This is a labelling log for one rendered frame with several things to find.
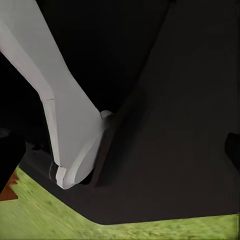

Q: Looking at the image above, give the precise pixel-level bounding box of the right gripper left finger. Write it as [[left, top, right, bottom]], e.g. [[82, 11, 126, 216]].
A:
[[0, 133, 26, 192]]

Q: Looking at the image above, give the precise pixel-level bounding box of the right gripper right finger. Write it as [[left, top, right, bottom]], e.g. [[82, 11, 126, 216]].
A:
[[224, 132, 240, 173]]

